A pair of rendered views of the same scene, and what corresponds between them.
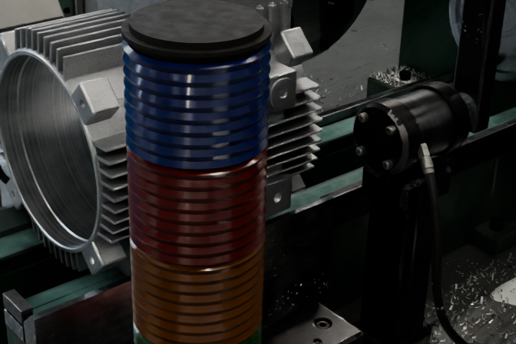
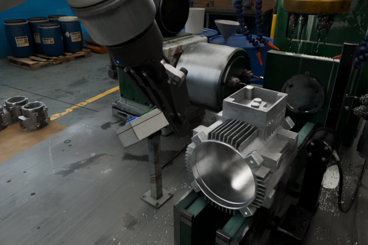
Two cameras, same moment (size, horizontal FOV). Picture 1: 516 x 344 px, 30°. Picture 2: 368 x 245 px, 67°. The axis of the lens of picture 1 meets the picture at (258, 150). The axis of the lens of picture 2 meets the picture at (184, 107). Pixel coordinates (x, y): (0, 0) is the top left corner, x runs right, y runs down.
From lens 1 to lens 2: 0.39 m
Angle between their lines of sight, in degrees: 11
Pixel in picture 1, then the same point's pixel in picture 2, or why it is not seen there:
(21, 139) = (196, 167)
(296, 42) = (290, 122)
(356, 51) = not seen: hidden behind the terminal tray
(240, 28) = not seen: outside the picture
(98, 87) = (256, 155)
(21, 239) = (199, 203)
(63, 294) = (232, 225)
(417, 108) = (328, 138)
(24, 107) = (197, 156)
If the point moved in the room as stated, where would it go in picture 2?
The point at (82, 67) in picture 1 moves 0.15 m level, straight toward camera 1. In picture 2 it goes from (243, 146) to (303, 198)
